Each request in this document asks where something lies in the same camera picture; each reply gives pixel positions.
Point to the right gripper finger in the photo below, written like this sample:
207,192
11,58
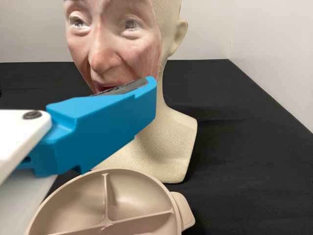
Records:
97,122

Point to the dummy head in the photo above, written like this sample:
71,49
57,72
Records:
127,49

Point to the beige divided bowl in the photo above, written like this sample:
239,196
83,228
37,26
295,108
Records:
107,203

